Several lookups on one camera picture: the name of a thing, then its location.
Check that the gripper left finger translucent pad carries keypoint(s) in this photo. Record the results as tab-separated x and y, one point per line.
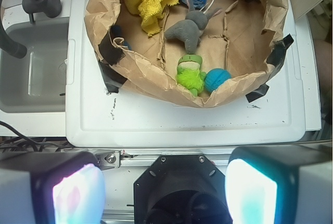
41	187

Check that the gripper right finger translucent pad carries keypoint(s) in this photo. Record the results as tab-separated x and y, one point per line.
282	183

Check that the grey sink basin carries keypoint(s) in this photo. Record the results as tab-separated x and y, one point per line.
37	82

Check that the black tape strip left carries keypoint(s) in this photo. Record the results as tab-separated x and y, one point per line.
111	56

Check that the black tape strip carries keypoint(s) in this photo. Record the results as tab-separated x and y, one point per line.
277	59
111	56

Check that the black tape strip right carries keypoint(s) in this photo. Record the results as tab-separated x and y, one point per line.
277	59

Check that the blue knitted ball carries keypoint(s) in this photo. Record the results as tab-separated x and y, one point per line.
215	78

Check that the green plush frog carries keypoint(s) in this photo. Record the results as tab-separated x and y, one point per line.
189	74

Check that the brown paper bag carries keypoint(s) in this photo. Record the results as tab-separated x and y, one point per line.
240	39

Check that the grey plush bunny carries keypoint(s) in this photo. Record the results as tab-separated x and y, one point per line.
190	30

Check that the yellow cloth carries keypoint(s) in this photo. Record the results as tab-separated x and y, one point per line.
150	12

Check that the aluminium rail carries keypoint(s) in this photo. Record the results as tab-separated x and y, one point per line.
112	158

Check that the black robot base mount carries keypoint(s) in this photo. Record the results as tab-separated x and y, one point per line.
181	189

